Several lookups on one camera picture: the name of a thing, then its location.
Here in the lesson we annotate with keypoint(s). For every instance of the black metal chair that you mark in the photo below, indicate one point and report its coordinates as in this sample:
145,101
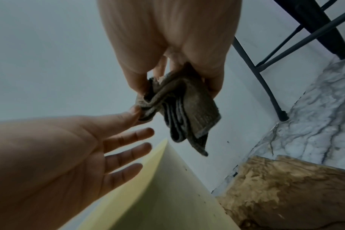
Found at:
314,20

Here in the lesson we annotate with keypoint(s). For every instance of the stained brown floor cloth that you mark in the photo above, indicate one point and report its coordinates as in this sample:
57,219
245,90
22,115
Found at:
289,193

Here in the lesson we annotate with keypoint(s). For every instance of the person's right hand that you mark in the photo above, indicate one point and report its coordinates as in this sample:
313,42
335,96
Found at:
166,33

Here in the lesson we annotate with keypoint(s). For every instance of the pale yellow plastic bin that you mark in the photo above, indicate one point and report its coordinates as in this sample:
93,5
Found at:
166,197

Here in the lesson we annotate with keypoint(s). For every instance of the person's left hand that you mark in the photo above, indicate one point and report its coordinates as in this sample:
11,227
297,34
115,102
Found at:
47,161

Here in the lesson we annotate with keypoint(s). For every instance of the brown rag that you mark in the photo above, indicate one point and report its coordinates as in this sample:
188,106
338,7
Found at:
189,105

